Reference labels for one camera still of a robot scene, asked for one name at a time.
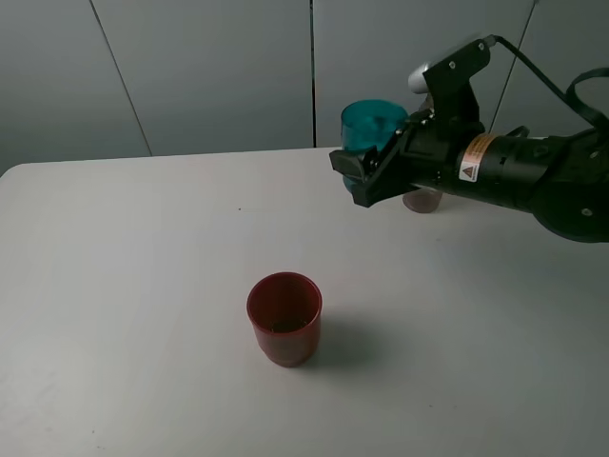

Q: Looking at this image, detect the black camera cable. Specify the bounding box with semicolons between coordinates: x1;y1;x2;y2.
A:
484;34;600;129

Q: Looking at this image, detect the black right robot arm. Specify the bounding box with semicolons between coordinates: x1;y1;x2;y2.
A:
329;109;608;243

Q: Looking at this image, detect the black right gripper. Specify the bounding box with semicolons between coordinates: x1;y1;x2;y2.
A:
329;109;484;208

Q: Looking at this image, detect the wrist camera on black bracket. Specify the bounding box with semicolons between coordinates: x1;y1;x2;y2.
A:
407;38;491;129

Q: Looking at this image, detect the teal translucent plastic cup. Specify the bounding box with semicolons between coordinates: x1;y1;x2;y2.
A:
340;98;409;191

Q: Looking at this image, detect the clear brownish plastic bottle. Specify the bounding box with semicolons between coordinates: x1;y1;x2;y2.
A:
403;188;443;214

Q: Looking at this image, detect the red plastic cup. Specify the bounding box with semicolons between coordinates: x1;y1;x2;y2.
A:
246;271;323;368

